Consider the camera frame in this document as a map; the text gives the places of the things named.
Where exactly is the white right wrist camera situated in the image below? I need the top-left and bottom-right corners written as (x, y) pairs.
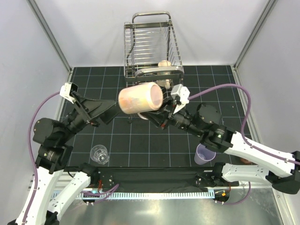
top-left (171, 84), bottom-right (190, 113)

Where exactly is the pink ceramic mug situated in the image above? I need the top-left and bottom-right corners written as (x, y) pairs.
top-left (240, 158), bottom-right (252, 164)

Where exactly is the clear glass tumbler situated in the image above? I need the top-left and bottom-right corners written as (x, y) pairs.
top-left (90, 145), bottom-right (110, 165)

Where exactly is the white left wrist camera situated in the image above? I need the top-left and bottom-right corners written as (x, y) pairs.
top-left (59, 82), bottom-right (78, 104)

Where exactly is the lilac plastic cup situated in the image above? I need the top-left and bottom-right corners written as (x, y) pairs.
top-left (194, 144), bottom-right (216, 165)

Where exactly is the right aluminium frame post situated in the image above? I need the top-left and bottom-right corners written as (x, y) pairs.
top-left (233, 0), bottom-right (278, 69)

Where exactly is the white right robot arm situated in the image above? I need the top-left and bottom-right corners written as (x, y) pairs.
top-left (142, 104), bottom-right (300, 195)

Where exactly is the aluminium frame post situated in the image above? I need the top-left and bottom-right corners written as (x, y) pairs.
top-left (26, 0), bottom-right (72, 73)
top-left (233, 0), bottom-right (278, 69)

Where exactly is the white slotted cable duct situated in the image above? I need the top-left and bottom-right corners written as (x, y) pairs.
top-left (52, 190), bottom-right (216, 200)

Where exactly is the beige patterned ceramic mug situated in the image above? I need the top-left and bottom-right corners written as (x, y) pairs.
top-left (156, 60), bottom-right (171, 90)

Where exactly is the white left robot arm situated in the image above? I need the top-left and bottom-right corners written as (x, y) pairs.
top-left (10, 91), bottom-right (120, 225)

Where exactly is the left aluminium frame post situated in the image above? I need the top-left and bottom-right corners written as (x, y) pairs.
top-left (26, 0), bottom-right (72, 73)

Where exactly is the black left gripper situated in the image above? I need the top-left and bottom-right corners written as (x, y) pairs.
top-left (59, 90), bottom-right (123, 143)

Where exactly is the tan mug lilac inside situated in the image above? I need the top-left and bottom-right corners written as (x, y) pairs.
top-left (117, 82), bottom-right (163, 117)

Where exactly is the steel wire dish rack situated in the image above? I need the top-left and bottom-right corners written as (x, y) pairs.
top-left (124, 11), bottom-right (184, 108)

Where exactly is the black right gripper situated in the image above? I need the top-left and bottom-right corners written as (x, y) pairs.
top-left (140, 95), bottom-right (204, 137)

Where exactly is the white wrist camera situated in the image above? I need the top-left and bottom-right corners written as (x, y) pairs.
top-left (59, 82), bottom-right (78, 104)
top-left (171, 84), bottom-right (190, 113)

